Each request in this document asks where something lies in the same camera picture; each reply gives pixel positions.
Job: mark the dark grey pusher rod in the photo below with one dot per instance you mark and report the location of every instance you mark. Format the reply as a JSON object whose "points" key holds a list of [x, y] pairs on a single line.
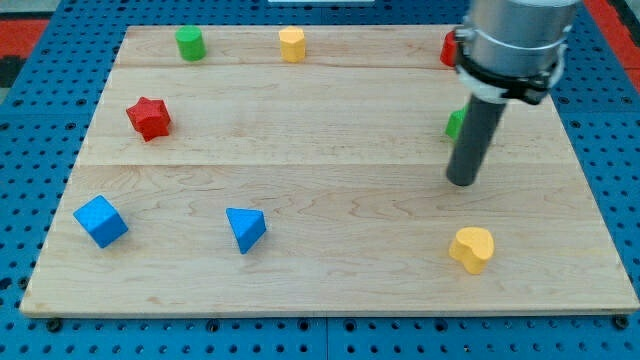
{"points": [[474, 138]]}

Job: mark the green star block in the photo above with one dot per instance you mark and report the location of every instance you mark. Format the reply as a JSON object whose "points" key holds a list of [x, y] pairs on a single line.
{"points": [[455, 123]]}

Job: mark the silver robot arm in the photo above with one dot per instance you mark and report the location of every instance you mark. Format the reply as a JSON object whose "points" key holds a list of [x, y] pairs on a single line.
{"points": [[505, 50]]}

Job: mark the red star block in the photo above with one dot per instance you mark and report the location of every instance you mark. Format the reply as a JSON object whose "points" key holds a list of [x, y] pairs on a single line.
{"points": [[150, 118]]}

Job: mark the yellow heart block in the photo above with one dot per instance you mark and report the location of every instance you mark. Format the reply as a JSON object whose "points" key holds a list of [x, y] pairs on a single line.
{"points": [[473, 247]]}

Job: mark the yellow pentagon block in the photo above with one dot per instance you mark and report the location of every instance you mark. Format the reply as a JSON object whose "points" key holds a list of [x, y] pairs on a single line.
{"points": [[292, 44]]}

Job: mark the wooden board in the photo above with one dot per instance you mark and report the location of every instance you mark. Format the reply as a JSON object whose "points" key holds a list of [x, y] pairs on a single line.
{"points": [[345, 154]]}

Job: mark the blue triangle block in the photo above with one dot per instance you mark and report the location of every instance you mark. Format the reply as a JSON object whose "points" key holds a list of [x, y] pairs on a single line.
{"points": [[248, 226]]}

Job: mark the green cylinder block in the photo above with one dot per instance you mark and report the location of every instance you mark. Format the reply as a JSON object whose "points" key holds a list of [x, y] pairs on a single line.
{"points": [[190, 43]]}

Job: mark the blue cube block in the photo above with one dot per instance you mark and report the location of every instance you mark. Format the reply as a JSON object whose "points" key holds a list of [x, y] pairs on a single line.
{"points": [[101, 220]]}

